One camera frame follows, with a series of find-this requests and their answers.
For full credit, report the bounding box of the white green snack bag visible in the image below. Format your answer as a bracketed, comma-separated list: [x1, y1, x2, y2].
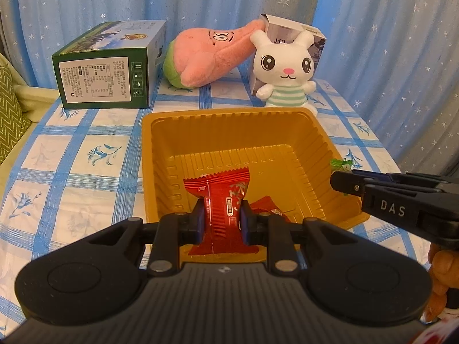
[330, 159, 353, 172]

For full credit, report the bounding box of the large red snack packet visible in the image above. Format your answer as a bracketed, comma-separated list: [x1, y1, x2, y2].
[184, 167, 258, 256]

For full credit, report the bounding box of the person's right hand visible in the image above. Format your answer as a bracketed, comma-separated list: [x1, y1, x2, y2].
[425, 243, 459, 321]

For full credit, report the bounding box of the orange plastic tray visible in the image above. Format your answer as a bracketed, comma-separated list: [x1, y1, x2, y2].
[141, 106, 370, 264]

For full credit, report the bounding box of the blue checked floral tablecloth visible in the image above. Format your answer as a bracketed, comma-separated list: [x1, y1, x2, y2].
[1, 67, 429, 339]

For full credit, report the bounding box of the white bunny plush toy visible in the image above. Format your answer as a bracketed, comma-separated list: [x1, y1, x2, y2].
[250, 30, 317, 116]

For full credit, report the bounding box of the blue star curtain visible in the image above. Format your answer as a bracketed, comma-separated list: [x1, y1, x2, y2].
[1, 0, 458, 174]

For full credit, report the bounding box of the white grey paper box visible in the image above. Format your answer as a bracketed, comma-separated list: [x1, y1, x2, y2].
[250, 14, 326, 94]

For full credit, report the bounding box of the pink starfish plush toy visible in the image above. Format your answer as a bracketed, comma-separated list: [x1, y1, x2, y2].
[163, 19, 265, 89]

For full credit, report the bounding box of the green printed carton box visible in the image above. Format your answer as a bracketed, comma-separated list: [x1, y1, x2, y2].
[52, 20, 166, 110]

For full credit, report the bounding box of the pale green sofa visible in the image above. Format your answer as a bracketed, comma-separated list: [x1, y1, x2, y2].
[1, 56, 59, 194]

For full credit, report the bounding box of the green chevron cushion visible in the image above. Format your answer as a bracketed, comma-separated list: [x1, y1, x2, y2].
[0, 64, 31, 163]

